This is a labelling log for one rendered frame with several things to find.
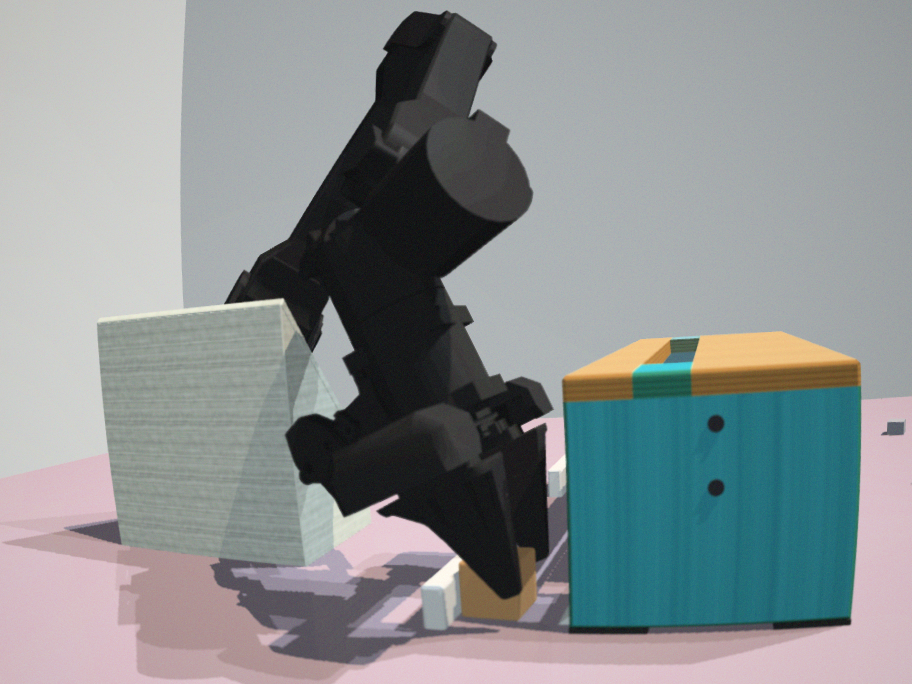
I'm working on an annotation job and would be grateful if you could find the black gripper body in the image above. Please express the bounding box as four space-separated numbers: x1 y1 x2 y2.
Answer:
325 288 554 517

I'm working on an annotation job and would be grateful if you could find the tan block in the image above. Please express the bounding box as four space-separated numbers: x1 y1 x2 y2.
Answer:
458 547 537 621

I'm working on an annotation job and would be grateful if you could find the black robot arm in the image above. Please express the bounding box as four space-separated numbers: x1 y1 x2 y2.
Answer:
224 11 533 498

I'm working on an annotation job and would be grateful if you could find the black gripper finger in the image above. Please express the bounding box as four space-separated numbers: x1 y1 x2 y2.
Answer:
479 423 549 562
376 451 523 599

